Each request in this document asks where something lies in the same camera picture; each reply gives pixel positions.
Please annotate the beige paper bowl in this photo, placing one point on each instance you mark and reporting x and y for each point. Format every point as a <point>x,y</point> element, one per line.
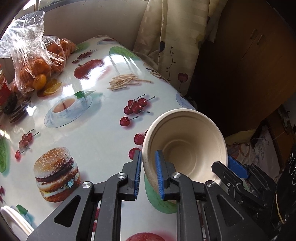
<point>189,140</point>

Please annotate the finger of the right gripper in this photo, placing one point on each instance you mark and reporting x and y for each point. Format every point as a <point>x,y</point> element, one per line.
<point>242,171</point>
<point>234,184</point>

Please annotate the floral cream curtain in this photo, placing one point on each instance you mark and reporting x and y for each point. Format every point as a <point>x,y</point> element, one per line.
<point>171,34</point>

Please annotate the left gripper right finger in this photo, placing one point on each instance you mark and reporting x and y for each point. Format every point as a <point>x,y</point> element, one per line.
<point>205,210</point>

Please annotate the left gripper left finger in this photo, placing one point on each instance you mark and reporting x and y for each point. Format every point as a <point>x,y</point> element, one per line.
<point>93,211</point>

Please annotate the wooden cabinet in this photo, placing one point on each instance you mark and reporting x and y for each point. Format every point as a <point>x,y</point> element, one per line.
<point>248,71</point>

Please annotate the white paper plate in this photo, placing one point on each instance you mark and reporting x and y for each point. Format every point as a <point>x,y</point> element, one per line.
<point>17,223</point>

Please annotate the red label sauce jar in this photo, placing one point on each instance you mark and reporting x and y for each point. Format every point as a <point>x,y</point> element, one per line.
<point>8,99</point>

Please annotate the fruit print tablecloth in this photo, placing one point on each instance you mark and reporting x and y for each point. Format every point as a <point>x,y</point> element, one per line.
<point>98,108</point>

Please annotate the plastic bag of oranges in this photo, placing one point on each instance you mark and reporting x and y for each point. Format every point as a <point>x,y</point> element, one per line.
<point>36,58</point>

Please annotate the black camera box right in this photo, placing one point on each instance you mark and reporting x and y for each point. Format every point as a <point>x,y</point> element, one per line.
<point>285,189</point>

